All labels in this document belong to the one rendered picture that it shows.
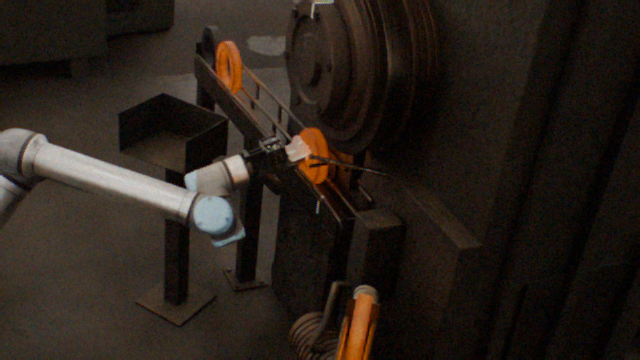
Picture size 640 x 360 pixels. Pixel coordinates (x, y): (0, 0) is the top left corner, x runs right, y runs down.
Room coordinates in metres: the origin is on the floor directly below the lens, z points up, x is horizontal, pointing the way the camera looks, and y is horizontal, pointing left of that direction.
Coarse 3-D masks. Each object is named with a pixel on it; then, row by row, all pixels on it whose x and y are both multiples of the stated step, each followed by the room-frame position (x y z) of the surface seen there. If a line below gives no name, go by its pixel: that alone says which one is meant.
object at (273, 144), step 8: (272, 136) 1.88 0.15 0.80; (264, 144) 1.85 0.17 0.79; (272, 144) 1.86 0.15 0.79; (280, 144) 1.85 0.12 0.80; (248, 152) 1.82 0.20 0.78; (256, 152) 1.82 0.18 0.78; (264, 152) 1.82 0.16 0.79; (272, 152) 1.83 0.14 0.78; (280, 152) 1.84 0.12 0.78; (248, 160) 1.80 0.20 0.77; (256, 160) 1.81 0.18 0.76; (264, 160) 1.82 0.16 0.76; (272, 160) 1.81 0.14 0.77; (280, 160) 1.84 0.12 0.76; (248, 168) 1.79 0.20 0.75; (256, 168) 1.82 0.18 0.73; (264, 168) 1.82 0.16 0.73; (272, 168) 1.81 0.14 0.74; (280, 168) 1.82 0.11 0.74
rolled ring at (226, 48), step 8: (224, 48) 2.56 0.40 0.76; (232, 48) 2.53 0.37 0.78; (224, 56) 2.61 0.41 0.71; (232, 56) 2.50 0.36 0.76; (224, 64) 2.61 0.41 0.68; (232, 64) 2.49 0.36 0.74; (240, 64) 2.49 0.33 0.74; (224, 72) 2.60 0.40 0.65; (232, 72) 2.48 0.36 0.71; (240, 72) 2.48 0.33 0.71; (224, 80) 2.57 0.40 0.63; (232, 80) 2.48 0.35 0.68; (240, 80) 2.48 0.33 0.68; (232, 88) 2.48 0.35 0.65
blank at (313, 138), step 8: (304, 136) 1.93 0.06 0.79; (312, 136) 1.89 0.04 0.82; (320, 136) 1.89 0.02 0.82; (312, 144) 1.88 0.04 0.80; (320, 144) 1.87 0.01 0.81; (312, 152) 1.87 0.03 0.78; (320, 152) 1.85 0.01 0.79; (312, 160) 1.87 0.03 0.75; (304, 168) 1.90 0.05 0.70; (312, 168) 1.86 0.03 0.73; (320, 168) 1.83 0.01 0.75; (312, 176) 1.85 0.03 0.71; (320, 176) 1.84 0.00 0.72
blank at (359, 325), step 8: (360, 296) 1.27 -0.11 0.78; (368, 296) 1.28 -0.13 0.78; (360, 304) 1.25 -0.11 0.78; (368, 304) 1.25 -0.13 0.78; (360, 312) 1.23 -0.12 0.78; (368, 312) 1.23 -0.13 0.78; (352, 320) 1.21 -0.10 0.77; (360, 320) 1.21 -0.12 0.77; (352, 328) 1.20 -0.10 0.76; (360, 328) 1.20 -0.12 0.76; (352, 336) 1.19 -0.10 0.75; (360, 336) 1.19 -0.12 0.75; (352, 344) 1.18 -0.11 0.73; (360, 344) 1.18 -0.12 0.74; (352, 352) 1.18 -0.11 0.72; (360, 352) 1.17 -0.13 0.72
